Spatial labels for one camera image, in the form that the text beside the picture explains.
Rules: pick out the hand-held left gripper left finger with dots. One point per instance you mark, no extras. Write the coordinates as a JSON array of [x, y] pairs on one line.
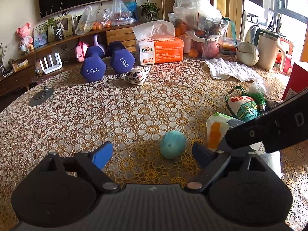
[[102, 155]]

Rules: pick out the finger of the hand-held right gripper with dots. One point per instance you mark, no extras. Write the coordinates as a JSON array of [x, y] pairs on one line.
[[247, 132]]

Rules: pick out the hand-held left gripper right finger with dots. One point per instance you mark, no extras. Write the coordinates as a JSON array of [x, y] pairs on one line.
[[201, 154]]

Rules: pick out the embroidered sachet with green tassel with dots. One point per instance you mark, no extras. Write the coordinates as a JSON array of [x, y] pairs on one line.
[[243, 108]]

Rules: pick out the white orange tissue packet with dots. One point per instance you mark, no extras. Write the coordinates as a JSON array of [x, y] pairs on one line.
[[216, 130]]

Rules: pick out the teal round ball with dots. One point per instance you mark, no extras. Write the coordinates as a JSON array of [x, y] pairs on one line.
[[172, 144]]

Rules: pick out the red white cardboard box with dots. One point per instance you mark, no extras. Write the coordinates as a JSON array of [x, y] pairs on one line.
[[297, 79]]

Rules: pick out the clear plastic wrap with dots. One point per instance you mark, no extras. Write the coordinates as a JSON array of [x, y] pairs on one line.
[[261, 85]]

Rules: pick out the white crumpled paper towel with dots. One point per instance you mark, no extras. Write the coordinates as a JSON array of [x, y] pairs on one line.
[[228, 69]]

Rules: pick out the pale ribbed ceramic bowl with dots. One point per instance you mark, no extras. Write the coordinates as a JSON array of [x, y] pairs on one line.
[[247, 60]]

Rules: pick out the pale domed ceramic lid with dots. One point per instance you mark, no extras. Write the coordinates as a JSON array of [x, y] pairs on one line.
[[247, 48]]

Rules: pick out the black round-base stand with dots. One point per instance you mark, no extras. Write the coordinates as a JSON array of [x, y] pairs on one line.
[[41, 96]]

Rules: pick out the small face-print pouch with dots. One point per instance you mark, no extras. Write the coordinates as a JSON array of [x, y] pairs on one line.
[[137, 75]]

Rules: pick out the clear compartment organizer box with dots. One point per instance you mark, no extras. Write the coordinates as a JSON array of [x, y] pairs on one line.
[[228, 47]]

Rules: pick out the purple dumbbell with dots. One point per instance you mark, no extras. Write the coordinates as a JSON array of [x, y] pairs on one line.
[[121, 59], [92, 65]]

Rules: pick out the clear plastic storage container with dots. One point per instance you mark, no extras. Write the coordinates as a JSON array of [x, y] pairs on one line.
[[211, 43]]

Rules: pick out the green ribbon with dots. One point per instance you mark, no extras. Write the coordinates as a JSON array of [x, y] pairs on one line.
[[231, 28]]

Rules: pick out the white router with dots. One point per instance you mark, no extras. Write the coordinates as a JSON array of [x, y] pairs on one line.
[[49, 63]]

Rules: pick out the white plastic bottle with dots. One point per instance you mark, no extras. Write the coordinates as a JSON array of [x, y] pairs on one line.
[[186, 43]]

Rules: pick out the orange white tissue pack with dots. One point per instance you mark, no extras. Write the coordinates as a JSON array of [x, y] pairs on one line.
[[158, 48]]

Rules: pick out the wooden media cabinet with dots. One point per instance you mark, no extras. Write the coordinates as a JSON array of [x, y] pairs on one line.
[[14, 79]]

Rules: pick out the yellow curtain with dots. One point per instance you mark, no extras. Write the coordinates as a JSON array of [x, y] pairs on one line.
[[231, 2]]

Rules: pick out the pastel picture card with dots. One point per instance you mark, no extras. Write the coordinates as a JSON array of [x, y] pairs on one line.
[[39, 37]]

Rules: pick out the clear bag of oranges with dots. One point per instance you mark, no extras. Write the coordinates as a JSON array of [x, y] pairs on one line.
[[84, 21]]

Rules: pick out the twig vase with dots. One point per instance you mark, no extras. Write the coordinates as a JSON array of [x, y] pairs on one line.
[[2, 63]]

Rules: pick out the small potted plant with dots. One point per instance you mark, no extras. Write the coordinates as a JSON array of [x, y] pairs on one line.
[[56, 27]]

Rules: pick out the large clear plastic bag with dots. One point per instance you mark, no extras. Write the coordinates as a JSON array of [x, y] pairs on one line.
[[195, 7]]

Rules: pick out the pink bear figurine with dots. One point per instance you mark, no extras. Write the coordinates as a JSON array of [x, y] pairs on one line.
[[24, 35]]

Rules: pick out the white bag with red contents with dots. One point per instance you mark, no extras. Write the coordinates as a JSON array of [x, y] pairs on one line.
[[121, 10]]

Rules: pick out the tall leafy houseplant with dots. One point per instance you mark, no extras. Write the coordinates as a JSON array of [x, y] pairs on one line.
[[148, 3]]

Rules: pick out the wooden photo frame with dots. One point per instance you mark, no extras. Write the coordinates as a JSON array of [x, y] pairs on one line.
[[68, 25]]

